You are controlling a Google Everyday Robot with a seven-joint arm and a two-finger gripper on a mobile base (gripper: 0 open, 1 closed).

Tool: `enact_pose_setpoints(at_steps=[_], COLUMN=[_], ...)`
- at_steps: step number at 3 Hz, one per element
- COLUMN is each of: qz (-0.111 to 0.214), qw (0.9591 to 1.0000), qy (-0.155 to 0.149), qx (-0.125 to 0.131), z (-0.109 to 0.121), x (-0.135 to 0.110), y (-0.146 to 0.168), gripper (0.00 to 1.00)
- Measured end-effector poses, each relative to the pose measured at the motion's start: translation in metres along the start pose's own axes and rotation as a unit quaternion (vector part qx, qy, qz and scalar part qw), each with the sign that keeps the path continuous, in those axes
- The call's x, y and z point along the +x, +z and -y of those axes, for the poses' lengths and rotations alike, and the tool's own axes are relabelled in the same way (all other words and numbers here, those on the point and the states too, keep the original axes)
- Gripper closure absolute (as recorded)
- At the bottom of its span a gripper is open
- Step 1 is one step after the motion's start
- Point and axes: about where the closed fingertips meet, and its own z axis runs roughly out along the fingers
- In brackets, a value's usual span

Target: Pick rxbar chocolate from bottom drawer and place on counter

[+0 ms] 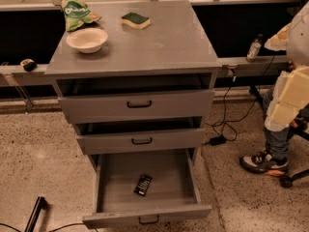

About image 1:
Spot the grey drawer cabinet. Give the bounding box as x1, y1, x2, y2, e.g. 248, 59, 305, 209
43, 0, 223, 171

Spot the green chip bag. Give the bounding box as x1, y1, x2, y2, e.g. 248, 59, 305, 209
61, 0, 101, 32

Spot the black rxbar chocolate bar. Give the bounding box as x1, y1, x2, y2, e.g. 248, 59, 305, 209
134, 174, 153, 196

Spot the black yellow tape measure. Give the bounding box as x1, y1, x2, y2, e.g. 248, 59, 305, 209
20, 59, 37, 72

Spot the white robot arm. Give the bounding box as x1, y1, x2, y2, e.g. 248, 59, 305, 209
265, 2, 309, 131

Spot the black power adapter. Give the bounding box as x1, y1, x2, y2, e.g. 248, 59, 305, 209
210, 135, 226, 146

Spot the grey metal rail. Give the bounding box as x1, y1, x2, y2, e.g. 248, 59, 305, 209
0, 55, 289, 78

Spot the small glass bottle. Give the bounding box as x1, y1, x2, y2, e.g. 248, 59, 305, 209
246, 34, 264, 62

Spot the white bowl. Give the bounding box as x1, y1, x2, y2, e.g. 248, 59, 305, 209
66, 28, 108, 53

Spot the grey open bottom drawer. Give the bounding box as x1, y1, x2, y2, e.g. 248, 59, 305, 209
83, 149, 211, 229

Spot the grey top drawer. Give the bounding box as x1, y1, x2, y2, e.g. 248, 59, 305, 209
58, 90, 214, 124

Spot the black chair base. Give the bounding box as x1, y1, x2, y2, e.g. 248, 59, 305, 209
249, 85, 309, 189

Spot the grey orange sneaker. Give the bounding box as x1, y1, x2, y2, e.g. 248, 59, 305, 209
239, 150, 288, 177

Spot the green yellow sponge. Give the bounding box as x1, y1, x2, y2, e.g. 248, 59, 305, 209
121, 13, 151, 30

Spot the black power cable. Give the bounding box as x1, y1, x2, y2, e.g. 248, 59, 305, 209
202, 55, 276, 146

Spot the blue jeans leg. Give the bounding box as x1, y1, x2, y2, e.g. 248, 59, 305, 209
263, 89, 290, 160

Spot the grey middle drawer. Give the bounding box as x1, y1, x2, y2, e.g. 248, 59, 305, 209
77, 129, 204, 155

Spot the black stand leg left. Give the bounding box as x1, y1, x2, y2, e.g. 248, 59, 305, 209
24, 196, 48, 232

